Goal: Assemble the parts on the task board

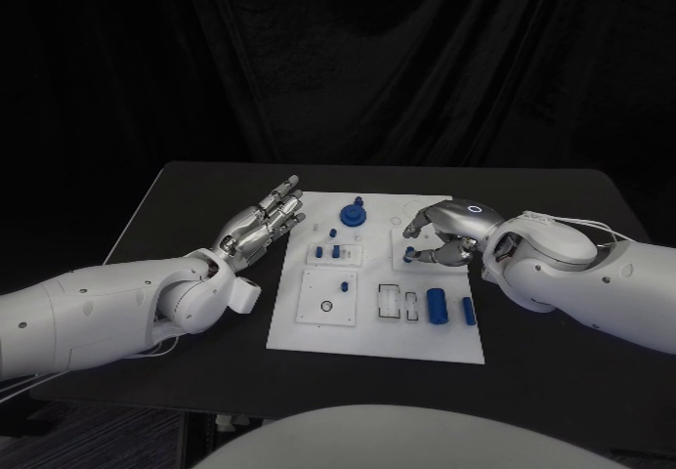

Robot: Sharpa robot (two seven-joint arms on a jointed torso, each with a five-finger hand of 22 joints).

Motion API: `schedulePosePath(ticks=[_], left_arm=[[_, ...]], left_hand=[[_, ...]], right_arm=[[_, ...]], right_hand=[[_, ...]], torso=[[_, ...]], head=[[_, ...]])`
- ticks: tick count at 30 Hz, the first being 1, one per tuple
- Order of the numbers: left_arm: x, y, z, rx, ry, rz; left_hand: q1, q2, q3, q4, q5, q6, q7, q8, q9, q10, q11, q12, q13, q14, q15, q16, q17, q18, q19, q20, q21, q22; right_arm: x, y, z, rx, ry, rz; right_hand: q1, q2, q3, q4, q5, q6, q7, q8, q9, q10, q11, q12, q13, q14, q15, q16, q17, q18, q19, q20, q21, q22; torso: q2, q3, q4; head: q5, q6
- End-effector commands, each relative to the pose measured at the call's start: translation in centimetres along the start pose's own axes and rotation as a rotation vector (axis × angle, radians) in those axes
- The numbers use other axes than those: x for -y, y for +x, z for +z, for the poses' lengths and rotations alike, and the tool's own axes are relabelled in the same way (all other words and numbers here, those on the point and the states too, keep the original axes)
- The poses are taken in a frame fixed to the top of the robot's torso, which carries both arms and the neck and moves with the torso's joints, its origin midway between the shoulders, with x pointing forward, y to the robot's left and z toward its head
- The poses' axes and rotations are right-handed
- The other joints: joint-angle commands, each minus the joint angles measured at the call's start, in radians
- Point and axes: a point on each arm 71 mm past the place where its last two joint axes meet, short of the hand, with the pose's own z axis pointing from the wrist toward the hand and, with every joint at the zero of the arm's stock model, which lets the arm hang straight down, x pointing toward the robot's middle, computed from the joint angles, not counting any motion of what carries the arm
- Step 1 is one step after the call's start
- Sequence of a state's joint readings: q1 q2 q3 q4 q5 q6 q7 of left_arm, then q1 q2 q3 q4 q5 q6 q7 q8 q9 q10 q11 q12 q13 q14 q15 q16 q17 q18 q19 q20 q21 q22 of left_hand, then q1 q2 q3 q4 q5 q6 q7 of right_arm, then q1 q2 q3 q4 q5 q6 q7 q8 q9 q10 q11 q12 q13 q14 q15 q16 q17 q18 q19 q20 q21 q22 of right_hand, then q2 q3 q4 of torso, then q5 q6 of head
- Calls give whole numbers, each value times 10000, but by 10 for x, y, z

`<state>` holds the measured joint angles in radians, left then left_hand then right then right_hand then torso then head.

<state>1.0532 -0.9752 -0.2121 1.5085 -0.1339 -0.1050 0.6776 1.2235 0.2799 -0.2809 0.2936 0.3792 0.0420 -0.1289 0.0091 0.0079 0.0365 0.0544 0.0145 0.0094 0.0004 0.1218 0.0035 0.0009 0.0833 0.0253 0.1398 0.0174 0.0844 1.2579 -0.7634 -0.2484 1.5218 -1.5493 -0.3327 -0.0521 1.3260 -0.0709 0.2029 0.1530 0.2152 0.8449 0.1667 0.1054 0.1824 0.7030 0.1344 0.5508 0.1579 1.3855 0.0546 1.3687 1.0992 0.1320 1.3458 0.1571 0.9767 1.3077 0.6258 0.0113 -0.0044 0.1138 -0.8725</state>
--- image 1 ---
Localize white task board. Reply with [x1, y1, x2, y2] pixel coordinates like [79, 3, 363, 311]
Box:
[265, 191, 485, 365]

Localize blue gear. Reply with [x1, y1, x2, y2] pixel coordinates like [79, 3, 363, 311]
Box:
[337, 196, 367, 228]

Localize large blue cylinder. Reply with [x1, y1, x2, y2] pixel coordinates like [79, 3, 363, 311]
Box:
[425, 287, 450, 325]

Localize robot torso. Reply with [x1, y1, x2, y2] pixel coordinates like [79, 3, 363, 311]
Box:
[190, 404, 631, 469]

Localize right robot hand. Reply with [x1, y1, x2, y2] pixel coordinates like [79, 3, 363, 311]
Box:
[400, 199, 507, 268]

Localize white cable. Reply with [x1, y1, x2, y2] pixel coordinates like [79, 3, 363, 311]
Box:
[547, 216, 632, 254]
[0, 331, 181, 406]

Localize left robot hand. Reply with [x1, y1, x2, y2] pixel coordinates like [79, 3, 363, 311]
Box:
[213, 174, 308, 274]

